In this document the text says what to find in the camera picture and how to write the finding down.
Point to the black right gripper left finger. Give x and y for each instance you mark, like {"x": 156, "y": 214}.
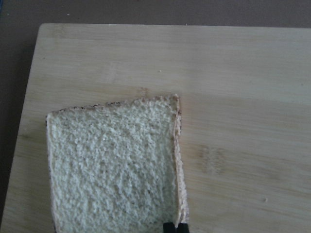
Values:
{"x": 168, "y": 227}

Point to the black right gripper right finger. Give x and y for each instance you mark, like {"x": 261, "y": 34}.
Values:
{"x": 182, "y": 228}

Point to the bread slice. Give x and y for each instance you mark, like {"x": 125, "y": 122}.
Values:
{"x": 117, "y": 168}

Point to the wooden cutting board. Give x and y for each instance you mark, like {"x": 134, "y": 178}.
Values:
{"x": 246, "y": 116}

